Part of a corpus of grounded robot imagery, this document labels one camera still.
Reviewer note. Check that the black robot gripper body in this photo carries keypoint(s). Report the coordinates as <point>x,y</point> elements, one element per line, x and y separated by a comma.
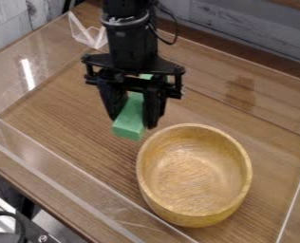
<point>133,67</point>

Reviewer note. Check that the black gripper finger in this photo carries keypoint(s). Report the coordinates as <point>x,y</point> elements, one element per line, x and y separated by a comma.
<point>153,106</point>
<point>113,94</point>

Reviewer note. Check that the green rectangular block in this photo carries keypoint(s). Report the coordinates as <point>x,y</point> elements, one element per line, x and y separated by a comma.
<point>128,125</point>

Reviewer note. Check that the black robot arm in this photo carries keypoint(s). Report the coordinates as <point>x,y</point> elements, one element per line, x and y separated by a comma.
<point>126,9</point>

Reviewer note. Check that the brown wooden bowl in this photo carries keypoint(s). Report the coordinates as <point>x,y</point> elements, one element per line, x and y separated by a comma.
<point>195,174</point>

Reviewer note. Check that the black metal frame bracket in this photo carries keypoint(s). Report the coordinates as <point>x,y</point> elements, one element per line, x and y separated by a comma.
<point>34,233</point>

